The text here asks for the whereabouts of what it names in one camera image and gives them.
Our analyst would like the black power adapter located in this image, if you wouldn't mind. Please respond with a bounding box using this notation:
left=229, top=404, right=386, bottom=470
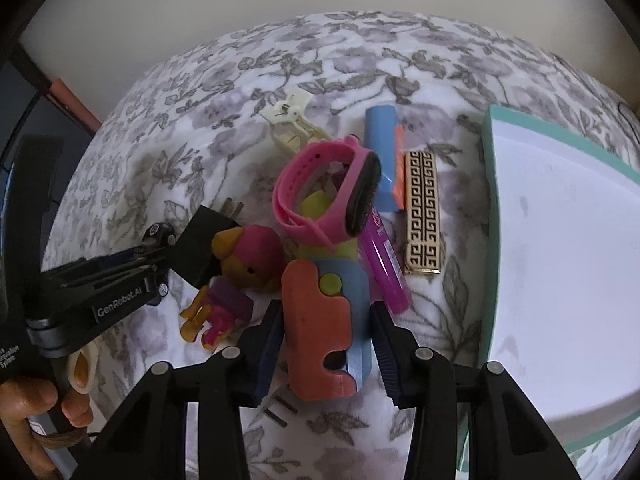
left=170, top=205, right=240, bottom=289

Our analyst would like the brown pink dog figurine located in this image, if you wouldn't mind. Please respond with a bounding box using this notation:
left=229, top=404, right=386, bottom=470
left=180, top=224, right=286, bottom=350

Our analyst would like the cream hair claw clip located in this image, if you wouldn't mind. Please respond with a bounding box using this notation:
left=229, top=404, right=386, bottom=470
left=259, top=88, right=331, bottom=157

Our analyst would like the coral blue folding toy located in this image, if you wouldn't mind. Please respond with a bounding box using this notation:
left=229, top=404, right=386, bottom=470
left=282, top=258, right=372, bottom=401

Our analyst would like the pink smartwatch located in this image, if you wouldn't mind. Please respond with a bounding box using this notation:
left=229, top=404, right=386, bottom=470
left=271, top=134, right=382, bottom=250

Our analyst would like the gold black patterned lighter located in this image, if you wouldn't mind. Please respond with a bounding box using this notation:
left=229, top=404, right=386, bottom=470
left=405, top=151, right=442, bottom=275

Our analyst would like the purple lip balm tube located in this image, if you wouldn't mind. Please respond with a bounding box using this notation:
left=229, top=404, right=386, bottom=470
left=358, top=208, right=411, bottom=314

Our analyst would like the blue orange card box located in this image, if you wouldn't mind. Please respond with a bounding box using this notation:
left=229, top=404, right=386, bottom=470
left=363, top=105, right=405, bottom=212

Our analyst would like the white usb charger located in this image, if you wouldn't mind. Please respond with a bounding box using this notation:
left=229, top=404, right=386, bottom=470
left=257, top=361, right=299, bottom=429

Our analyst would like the person's left hand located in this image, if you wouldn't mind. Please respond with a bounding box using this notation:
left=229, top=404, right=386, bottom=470
left=0, top=349, right=97, bottom=480

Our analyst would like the floral purple grey blanket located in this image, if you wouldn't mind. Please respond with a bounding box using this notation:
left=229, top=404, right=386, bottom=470
left=44, top=11, right=639, bottom=479

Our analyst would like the teal white cardboard tray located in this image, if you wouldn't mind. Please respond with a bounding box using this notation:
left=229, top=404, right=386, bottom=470
left=478, top=105, right=639, bottom=479

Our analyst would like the dark blue cabinet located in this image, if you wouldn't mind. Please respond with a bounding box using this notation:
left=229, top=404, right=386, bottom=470
left=0, top=44, right=93, bottom=244

